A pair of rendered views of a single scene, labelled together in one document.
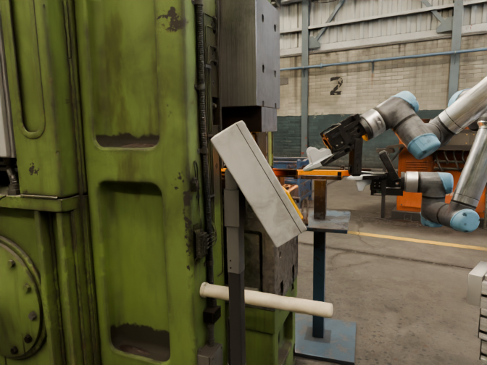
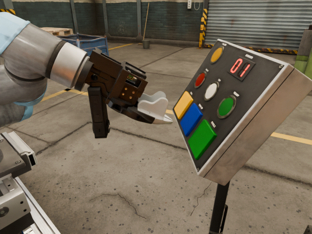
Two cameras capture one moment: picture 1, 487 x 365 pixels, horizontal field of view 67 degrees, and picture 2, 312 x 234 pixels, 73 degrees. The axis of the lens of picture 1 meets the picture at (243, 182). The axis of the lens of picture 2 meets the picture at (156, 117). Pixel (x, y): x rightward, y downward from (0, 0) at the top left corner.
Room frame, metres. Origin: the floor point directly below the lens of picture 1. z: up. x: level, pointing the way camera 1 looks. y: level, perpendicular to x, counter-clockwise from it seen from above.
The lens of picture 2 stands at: (1.47, -0.23, 1.29)
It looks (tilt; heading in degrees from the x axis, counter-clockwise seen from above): 27 degrees down; 177
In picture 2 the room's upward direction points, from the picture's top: straight up
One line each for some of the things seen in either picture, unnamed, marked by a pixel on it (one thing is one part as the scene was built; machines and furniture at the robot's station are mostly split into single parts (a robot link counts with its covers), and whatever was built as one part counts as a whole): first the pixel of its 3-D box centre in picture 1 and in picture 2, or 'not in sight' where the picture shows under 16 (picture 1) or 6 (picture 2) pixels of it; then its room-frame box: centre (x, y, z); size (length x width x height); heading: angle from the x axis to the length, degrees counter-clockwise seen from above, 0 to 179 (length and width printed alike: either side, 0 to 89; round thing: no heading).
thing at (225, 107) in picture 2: not in sight; (226, 107); (1.05, -0.05, 1.09); 0.05 x 0.03 x 0.04; 158
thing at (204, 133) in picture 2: not in sight; (202, 139); (1.06, -0.10, 1.01); 0.07 x 0.05 x 0.07; 3
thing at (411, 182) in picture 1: (410, 181); not in sight; (1.33, -0.61, 0.98); 0.08 x 0.05 x 0.08; 158
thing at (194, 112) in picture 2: not in sight; (191, 120); (0.96, -0.10, 1.01); 0.07 x 0.05 x 0.07; 3
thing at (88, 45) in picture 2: not in sight; (80, 51); (-3.77, -1.76, 0.36); 1.20 x 0.80 x 0.72; 48
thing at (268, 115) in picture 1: (222, 120); not in sight; (1.58, 0.08, 1.21); 0.42 x 0.20 x 0.10; 68
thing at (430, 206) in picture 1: (435, 211); not in sight; (1.28, -0.68, 0.88); 0.11 x 0.08 x 0.11; 8
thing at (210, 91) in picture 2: not in sight; (211, 91); (0.95, -0.06, 1.09); 0.05 x 0.03 x 0.04; 158
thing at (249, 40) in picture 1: (225, 61); not in sight; (1.62, 0.07, 1.46); 0.42 x 0.39 x 0.40; 68
